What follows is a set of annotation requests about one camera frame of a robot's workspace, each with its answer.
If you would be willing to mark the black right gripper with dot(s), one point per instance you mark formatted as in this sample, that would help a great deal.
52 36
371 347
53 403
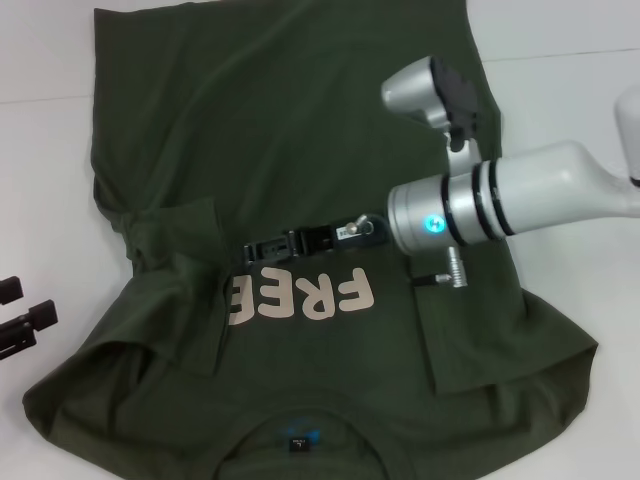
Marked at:
320 237

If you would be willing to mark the dark green FREE t-shirt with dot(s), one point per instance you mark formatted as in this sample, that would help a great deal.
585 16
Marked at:
250 125

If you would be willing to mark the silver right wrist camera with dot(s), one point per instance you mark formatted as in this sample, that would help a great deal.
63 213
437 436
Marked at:
420 92

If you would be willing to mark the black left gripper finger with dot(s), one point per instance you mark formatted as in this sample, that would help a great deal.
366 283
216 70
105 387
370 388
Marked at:
10 290
30 325

